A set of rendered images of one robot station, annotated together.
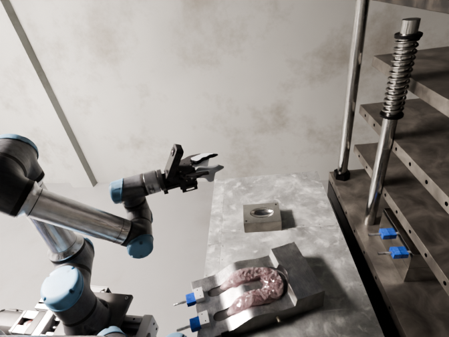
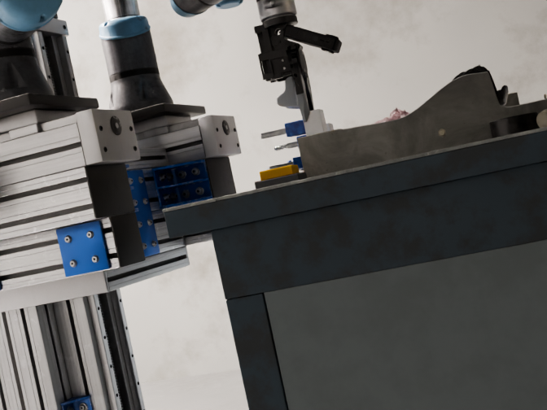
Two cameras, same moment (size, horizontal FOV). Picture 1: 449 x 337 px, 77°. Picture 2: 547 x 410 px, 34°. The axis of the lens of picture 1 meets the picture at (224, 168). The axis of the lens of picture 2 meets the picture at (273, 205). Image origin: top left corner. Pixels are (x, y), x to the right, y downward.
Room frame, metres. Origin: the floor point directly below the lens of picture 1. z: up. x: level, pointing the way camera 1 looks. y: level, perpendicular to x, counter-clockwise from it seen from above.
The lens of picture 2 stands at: (-1.47, 0.09, 0.78)
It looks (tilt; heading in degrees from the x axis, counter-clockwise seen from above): 0 degrees down; 6
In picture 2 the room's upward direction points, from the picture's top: 12 degrees counter-clockwise
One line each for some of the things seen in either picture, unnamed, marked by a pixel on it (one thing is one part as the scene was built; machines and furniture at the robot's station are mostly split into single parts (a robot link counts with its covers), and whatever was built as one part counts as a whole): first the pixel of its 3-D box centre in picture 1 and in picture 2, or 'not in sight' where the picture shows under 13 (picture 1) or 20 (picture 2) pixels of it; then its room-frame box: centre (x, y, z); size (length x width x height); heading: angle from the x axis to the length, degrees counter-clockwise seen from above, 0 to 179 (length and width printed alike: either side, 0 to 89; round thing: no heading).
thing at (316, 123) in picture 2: not in sight; (292, 129); (0.32, 0.20, 0.91); 0.13 x 0.05 x 0.05; 83
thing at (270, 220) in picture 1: (261, 216); not in sight; (1.13, -0.16, 0.84); 0.20 x 0.15 x 0.07; 83
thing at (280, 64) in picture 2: not in sight; (282, 50); (0.32, 0.18, 1.07); 0.09 x 0.08 x 0.12; 83
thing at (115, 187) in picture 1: (129, 189); not in sight; (0.74, 0.31, 1.43); 0.11 x 0.08 x 0.09; 101
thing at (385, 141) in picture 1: (379, 173); not in sight; (1.02, -0.71, 1.10); 0.05 x 0.05 x 1.30
